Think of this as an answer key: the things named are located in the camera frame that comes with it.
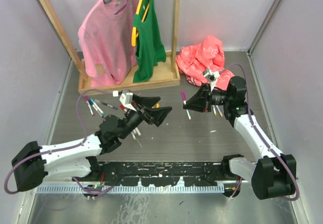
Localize yellow capped marker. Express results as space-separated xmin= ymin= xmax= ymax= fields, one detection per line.
xmin=216 ymin=105 xmax=224 ymax=117

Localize pink t-shirt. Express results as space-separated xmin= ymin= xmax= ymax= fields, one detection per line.
xmin=78 ymin=0 xmax=138 ymax=87

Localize yellow capped white pen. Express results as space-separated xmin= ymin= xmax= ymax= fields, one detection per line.
xmin=212 ymin=105 xmax=217 ymax=116

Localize grey capped white marker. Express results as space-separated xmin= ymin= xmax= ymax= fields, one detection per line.
xmin=135 ymin=127 xmax=141 ymax=136

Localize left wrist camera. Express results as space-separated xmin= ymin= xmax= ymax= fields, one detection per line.
xmin=119 ymin=90 xmax=137 ymax=111

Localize slotted cable duct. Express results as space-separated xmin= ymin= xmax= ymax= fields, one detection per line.
xmin=36 ymin=183 xmax=225 ymax=194

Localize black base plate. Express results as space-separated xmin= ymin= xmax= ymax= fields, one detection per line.
xmin=77 ymin=161 xmax=238 ymax=187

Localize coral printed cloth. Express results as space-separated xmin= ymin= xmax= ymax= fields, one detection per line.
xmin=176 ymin=35 xmax=225 ymax=87

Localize green tank top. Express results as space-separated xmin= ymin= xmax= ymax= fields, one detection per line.
xmin=133 ymin=0 xmax=166 ymax=83

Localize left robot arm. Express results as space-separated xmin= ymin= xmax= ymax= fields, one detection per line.
xmin=4 ymin=92 xmax=172 ymax=193

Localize dark purple pen at left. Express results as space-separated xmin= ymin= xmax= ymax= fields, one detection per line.
xmin=94 ymin=99 xmax=118 ymax=110

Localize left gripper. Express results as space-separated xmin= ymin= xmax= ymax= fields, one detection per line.
xmin=118 ymin=95 xmax=171 ymax=140

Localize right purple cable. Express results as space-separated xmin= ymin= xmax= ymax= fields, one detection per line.
xmin=218 ymin=63 xmax=300 ymax=201

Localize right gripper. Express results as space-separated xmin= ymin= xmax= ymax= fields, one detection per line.
xmin=183 ymin=83 xmax=232 ymax=113

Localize wooden clothes rack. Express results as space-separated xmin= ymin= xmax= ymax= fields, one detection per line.
xmin=38 ymin=0 xmax=180 ymax=95

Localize yellow hanger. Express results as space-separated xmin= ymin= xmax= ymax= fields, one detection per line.
xmin=131 ymin=0 xmax=150 ymax=46

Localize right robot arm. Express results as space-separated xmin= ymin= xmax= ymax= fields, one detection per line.
xmin=183 ymin=76 xmax=300 ymax=201

